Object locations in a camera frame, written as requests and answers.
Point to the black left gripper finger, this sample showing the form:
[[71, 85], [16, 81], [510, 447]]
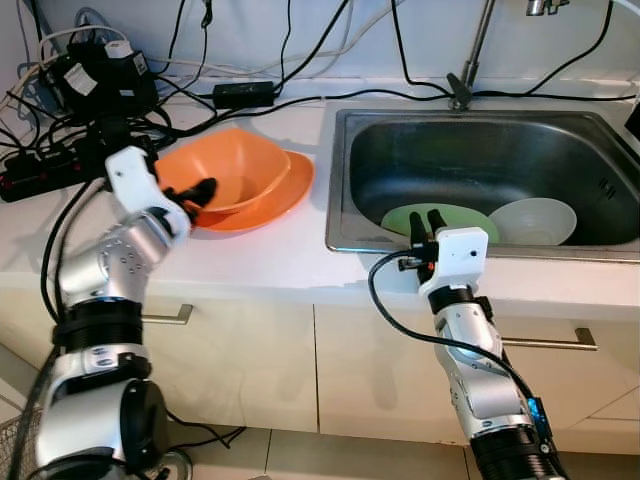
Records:
[[203, 187], [201, 210]]

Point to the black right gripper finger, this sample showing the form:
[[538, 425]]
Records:
[[437, 222], [417, 228]]

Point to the orange plastic bowl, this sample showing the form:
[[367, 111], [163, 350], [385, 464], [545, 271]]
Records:
[[240, 165]]

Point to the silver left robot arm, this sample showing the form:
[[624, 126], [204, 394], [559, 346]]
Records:
[[110, 270]]

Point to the steel kitchen faucet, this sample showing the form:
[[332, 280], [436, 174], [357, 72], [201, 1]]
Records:
[[460, 92]]

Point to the white kitchen cabinet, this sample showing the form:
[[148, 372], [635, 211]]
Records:
[[300, 370]]

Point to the green plate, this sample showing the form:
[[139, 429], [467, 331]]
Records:
[[470, 222]]

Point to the stainless steel sink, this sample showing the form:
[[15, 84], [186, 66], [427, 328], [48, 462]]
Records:
[[420, 150]]

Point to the white bowl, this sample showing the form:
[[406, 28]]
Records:
[[535, 222]]

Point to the black power adapter brick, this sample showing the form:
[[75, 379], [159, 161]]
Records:
[[243, 96]]

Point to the black charger with white label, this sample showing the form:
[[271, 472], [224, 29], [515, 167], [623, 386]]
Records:
[[110, 85]]

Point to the black power strip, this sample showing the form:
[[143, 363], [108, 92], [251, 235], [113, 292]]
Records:
[[40, 178]]

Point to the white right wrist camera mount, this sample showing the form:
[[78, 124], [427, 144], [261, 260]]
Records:
[[460, 255]]

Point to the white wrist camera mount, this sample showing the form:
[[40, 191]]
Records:
[[130, 175], [460, 255]]

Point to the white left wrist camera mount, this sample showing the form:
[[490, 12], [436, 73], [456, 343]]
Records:
[[130, 175]]

